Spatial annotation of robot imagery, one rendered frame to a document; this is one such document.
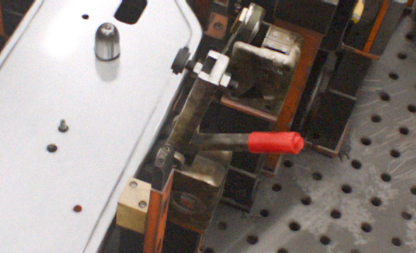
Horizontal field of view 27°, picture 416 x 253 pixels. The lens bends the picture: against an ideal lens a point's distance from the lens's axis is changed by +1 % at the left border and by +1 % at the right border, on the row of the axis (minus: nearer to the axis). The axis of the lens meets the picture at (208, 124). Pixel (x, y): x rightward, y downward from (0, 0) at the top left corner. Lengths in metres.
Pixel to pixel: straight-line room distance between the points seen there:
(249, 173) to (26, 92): 0.37
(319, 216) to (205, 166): 0.43
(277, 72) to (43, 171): 0.30
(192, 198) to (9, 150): 0.22
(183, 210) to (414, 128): 0.58
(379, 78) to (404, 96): 0.05
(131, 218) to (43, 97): 0.21
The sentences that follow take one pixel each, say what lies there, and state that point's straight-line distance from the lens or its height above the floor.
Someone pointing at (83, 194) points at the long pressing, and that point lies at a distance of 0.98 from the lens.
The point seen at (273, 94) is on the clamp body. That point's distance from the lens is 1.08.
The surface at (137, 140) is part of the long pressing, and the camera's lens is 1.01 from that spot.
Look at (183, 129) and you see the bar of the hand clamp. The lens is 0.89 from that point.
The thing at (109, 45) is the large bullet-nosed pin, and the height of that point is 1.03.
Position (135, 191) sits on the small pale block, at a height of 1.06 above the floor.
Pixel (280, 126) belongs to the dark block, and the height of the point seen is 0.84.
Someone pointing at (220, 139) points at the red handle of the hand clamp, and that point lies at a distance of 0.91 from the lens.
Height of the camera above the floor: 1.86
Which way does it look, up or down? 57 degrees down
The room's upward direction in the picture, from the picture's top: 11 degrees clockwise
